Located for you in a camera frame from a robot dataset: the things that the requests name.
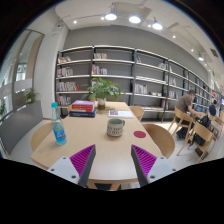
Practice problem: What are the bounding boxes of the wooden chair with backpack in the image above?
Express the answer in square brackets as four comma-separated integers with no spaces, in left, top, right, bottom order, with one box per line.
[183,122,214,162]

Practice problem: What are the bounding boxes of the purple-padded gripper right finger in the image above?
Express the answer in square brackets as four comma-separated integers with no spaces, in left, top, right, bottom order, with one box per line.
[131,145,177,187]

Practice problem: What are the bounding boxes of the seated man brown shirt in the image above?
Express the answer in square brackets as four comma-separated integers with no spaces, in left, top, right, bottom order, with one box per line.
[176,90,202,140]

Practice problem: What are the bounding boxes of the blue-label water bottle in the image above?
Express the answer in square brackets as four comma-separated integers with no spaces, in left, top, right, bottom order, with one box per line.
[51,102,67,145]

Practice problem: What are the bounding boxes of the dark blue thick book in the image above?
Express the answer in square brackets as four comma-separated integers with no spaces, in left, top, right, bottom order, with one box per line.
[69,109,96,117]

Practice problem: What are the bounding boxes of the wooden chair near left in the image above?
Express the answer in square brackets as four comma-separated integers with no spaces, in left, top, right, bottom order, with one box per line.
[31,123,52,151]

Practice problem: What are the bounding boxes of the wooden chair near right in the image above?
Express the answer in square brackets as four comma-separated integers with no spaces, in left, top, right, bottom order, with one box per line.
[143,124,175,158]

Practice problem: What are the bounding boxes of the white open magazine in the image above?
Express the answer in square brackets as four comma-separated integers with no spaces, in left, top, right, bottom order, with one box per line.
[108,110,133,119]

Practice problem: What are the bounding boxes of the red round coaster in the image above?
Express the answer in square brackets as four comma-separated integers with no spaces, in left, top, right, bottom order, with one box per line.
[134,131,146,138]

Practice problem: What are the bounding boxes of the wooden chair under man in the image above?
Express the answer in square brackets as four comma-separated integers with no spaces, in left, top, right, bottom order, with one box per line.
[171,108,193,131]

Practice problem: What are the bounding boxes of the grey patterned ceramic mug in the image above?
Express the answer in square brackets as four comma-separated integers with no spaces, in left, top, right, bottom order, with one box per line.
[107,118,125,137]

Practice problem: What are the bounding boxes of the red book on stack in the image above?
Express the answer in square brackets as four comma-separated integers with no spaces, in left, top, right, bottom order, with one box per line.
[72,100,95,112]

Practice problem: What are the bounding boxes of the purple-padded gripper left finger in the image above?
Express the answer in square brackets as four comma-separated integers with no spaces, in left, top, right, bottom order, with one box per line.
[48,145,96,188]

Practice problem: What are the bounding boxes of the wooden chair far right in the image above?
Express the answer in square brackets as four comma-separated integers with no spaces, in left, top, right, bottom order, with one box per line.
[130,106,144,120]

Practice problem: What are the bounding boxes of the black backpack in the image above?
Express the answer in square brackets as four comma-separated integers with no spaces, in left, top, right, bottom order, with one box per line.
[193,115,212,146]

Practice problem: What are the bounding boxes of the small plant by window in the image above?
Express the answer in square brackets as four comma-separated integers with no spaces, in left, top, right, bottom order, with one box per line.
[25,88,39,104]

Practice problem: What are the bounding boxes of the grey wall bookshelf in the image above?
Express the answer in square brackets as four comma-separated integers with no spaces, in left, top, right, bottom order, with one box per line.
[55,45,223,122]

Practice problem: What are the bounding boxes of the green potted plant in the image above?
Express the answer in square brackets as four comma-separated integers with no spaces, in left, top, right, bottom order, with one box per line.
[81,77,122,110]

